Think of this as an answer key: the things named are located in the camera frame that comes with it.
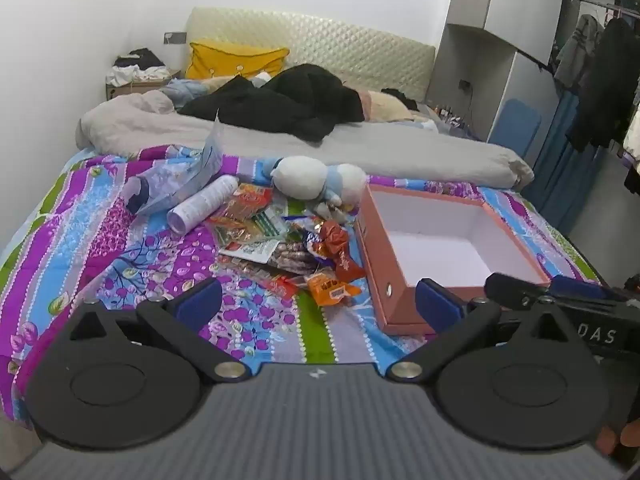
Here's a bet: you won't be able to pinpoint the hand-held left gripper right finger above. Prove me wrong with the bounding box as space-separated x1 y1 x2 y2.
387 277 576 382

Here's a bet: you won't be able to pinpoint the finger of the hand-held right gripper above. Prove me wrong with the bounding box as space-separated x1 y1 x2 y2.
550 276 640 305
484 272 626 312

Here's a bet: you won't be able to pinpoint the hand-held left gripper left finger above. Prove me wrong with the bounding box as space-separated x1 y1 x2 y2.
67 277 249 382

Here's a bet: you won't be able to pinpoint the pink cardboard box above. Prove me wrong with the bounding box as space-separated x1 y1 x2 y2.
356 183 551 336

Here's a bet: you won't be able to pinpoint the green and white snack packet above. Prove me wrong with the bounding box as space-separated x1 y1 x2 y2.
250 199 292 241

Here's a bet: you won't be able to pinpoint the orange snack packet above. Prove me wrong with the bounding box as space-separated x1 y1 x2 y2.
305 270 362 307

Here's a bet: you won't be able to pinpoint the red-brown snack packet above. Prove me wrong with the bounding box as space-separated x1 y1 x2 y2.
317 220 367 282

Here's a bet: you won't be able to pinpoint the person's right hand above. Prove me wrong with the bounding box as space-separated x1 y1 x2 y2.
595 419 640 459

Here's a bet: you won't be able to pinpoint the white snack packet green print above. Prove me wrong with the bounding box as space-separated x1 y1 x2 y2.
219 237 281 264

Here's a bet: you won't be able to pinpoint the clear shredded snack packet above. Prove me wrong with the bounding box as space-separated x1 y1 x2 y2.
212 220 262 249

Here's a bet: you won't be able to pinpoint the white spray can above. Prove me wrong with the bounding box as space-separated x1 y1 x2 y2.
167 175 240 233

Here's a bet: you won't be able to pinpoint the brown sausage snack packet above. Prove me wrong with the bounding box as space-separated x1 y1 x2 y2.
265 241 321 276

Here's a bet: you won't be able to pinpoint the pale blue plastic bag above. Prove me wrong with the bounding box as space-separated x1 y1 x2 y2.
124 110 223 216

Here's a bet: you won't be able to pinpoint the grey duvet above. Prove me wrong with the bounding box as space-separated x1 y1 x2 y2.
75 90 536 191

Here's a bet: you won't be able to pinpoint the white and blue plush toy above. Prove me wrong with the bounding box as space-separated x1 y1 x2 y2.
255 156 368 224

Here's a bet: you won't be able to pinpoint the blue padded board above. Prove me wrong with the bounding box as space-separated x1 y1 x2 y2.
487 99 542 158

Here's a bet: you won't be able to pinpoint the small bottles on bedside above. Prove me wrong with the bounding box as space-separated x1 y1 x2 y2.
436 102 476 137

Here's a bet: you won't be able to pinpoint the beige pillow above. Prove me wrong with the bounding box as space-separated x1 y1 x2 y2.
360 89 436 123

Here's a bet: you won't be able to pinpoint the hanging black coat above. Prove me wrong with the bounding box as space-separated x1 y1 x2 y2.
570 17 640 153

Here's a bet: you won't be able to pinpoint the light blue jeans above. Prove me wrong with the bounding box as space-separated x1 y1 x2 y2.
160 77 221 109

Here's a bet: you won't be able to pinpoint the black clothing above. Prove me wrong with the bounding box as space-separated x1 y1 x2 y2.
177 64 366 143

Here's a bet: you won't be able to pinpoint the wooden nightstand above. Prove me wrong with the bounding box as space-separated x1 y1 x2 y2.
105 67 181 102

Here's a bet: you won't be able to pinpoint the hanging grey jacket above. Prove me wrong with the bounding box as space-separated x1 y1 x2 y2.
554 14 606 92

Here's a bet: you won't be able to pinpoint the yellow pillow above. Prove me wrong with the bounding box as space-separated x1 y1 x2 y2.
185 40 291 81

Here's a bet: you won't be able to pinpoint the cream quilted headboard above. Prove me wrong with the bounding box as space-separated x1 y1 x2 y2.
185 7 436 106

